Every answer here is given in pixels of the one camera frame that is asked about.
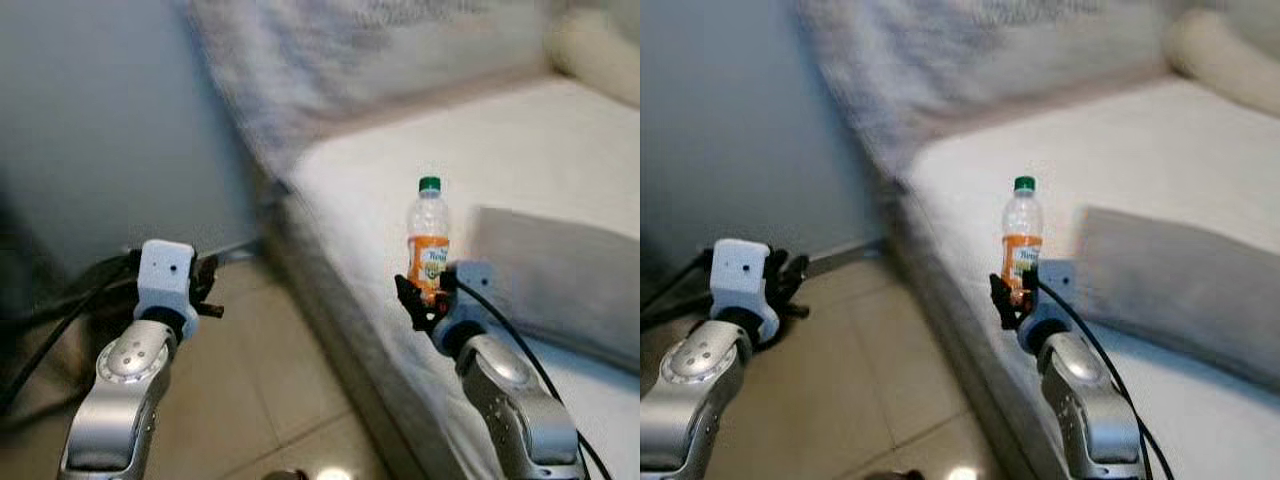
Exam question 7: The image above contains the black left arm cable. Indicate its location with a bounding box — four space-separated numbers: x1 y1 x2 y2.
640 248 717 329
0 250 143 413

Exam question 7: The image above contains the white quilted mattress pad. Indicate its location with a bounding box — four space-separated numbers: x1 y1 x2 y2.
898 78 1280 480
283 78 641 480

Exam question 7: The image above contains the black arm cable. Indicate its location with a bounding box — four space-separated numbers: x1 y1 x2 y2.
1030 272 1178 480
445 272 613 480
640 248 717 329
0 250 143 413

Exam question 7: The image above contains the cream bolster pillow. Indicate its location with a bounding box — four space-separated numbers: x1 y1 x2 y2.
543 8 641 109
1163 8 1280 119

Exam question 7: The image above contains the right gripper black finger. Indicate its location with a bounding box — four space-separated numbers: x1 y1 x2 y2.
989 272 1031 332
394 274 443 334

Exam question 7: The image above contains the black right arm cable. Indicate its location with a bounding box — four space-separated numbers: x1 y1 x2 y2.
445 272 613 480
1030 272 1178 480

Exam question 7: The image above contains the plain grey pillow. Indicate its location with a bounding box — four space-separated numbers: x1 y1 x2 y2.
1073 206 1280 393
468 206 641 373

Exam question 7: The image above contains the grey quilted mattress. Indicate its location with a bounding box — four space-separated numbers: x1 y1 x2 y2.
258 185 471 480
880 185 1051 480

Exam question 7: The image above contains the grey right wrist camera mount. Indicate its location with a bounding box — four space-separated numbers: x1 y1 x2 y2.
1028 259 1080 329
443 261 498 333

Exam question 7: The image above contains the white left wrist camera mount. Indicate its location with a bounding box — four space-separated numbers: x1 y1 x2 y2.
708 237 783 343
134 239 199 317

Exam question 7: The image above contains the orange juice bottle green cap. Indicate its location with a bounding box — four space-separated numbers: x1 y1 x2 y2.
406 176 452 304
1001 176 1045 306

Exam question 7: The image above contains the white pillow with black lettering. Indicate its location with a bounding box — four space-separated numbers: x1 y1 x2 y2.
793 0 1173 176
183 0 561 176

